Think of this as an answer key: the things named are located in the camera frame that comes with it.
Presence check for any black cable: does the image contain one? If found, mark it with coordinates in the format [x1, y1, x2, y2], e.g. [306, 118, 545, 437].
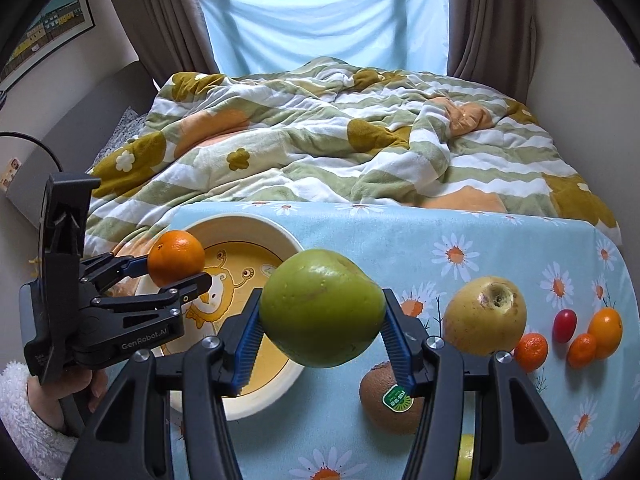
[0, 131, 65, 174]

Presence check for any framed wall picture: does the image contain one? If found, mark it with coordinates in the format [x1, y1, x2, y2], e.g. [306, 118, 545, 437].
[1, 0, 94, 92]

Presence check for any brown kiwi with sticker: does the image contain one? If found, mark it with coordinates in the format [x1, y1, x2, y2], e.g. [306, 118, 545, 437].
[359, 361, 424, 436]

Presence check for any blue window cloth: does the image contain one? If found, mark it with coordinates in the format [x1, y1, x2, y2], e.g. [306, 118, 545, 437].
[200, 0, 449, 76]

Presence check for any blue daisy tablecloth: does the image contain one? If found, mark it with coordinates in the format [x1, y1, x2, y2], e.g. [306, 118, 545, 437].
[171, 203, 639, 479]

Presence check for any green striped floral quilt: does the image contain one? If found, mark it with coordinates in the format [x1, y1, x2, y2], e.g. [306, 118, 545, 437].
[85, 58, 622, 256]

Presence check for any small green apple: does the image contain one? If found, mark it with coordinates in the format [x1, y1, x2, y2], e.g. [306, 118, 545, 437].
[454, 434, 474, 480]

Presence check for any large orange mandarin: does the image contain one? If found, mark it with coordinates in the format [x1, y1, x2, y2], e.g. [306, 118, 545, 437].
[148, 230, 205, 287]

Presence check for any orange round fruit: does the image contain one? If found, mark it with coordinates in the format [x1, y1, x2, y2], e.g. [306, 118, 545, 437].
[588, 308, 624, 360]

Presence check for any person's left hand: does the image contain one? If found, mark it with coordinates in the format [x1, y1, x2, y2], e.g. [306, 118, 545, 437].
[27, 368, 108, 431]

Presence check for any brown curtain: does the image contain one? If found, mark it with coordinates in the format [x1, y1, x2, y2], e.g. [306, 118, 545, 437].
[447, 0, 537, 102]
[112, 0, 218, 84]

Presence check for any cream duck bowl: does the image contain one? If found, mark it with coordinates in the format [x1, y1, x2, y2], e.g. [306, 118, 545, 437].
[154, 214, 303, 420]

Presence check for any grey bed headboard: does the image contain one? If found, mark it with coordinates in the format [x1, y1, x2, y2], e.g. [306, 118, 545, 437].
[6, 61, 157, 226]

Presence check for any right brown curtain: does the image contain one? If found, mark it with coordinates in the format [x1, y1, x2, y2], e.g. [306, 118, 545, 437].
[447, 0, 537, 102]

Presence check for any small orange mandarin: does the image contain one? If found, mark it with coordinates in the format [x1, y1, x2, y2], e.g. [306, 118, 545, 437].
[566, 333, 597, 370]

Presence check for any red cherry tomato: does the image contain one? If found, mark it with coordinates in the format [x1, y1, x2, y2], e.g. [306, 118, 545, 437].
[552, 309, 577, 344]

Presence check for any yellow pear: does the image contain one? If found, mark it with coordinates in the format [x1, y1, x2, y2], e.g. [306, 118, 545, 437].
[442, 275, 527, 356]

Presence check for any left brown curtain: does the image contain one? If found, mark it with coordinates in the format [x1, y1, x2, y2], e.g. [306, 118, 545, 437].
[112, 0, 218, 84]

